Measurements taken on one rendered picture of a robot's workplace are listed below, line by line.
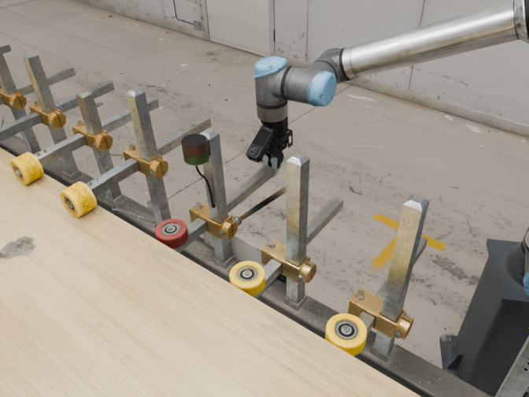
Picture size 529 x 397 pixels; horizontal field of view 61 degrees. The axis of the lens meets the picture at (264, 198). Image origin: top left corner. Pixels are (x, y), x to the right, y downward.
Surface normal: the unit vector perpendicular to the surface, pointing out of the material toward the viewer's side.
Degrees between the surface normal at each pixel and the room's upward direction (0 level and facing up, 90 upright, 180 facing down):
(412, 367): 0
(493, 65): 90
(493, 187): 0
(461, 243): 0
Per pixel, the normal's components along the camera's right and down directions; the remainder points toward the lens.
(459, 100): -0.66, 0.48
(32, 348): -0.03, -0.78
